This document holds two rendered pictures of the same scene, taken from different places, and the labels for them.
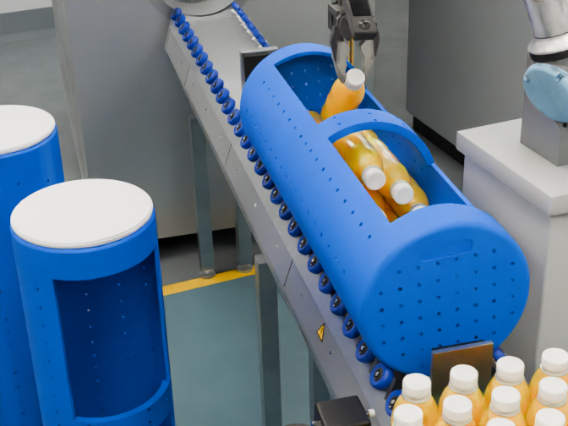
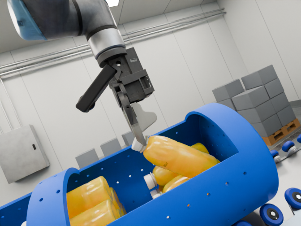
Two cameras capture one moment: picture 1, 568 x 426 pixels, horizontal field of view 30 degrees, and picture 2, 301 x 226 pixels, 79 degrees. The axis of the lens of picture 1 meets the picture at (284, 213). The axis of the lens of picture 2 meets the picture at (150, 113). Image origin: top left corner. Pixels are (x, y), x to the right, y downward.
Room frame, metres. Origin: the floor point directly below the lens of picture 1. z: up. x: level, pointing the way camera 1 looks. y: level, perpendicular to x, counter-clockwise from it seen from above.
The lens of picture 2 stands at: (2.10, -0.56, 1.28)
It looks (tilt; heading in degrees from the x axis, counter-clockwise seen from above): 0 degrees down; 92
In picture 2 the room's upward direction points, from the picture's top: 24 degrees counter-clockwise
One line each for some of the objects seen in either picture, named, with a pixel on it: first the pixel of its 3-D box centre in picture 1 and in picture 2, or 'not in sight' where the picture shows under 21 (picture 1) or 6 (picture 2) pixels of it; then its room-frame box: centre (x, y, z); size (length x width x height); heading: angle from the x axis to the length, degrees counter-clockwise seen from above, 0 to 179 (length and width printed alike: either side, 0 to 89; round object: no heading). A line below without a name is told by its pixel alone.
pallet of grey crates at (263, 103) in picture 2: not in sight; (244, 108); (3.69, 3.15, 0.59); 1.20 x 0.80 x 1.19; 112
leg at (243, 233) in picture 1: (241, 193); not in sight; (3.33, 0.15, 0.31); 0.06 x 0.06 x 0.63; 14
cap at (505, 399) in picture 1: (505, 396); not in sight; (1.16, -0.30, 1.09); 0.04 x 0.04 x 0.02
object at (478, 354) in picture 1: (458, 377); not in sight; (1.34, -0.27, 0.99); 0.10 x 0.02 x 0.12; 104
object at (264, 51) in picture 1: (260, 78); not in sight; (2.63, 0.05, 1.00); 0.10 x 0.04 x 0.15; 104
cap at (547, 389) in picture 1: (553, 388); not in sight; (1.18, -0.37, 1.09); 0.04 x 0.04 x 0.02
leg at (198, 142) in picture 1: (202, 199); not in sight; (3.30, 0.28, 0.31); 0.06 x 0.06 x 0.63; 14
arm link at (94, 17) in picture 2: not in sight; (93, 15); (2.05, -0.15, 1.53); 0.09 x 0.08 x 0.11; 36
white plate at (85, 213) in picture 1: (82, 211); not in sight; (1.86, 0.40, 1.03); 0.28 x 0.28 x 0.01
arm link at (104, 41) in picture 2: not in sight; (108, 48); (2.05, -0.15, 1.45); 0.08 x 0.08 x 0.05
